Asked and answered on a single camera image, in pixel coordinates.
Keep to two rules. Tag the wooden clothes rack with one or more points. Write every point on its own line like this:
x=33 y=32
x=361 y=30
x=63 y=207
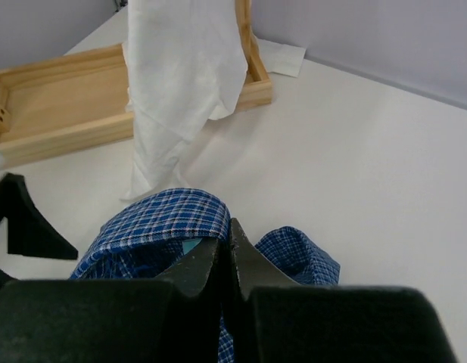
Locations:
x=78 y=101

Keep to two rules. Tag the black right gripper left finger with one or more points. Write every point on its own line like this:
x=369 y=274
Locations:
x=173 y=317

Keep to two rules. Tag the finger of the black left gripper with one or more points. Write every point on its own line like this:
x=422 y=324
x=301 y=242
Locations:
x=29 y=232

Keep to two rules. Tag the blue checked shirt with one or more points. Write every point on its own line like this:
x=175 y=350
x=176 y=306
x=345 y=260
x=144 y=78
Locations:
x=154 y=233

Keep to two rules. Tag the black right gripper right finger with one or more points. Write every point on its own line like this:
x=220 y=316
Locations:
x=272 y=318

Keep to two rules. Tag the white shirt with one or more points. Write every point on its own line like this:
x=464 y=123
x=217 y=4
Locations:
x=185 y=66

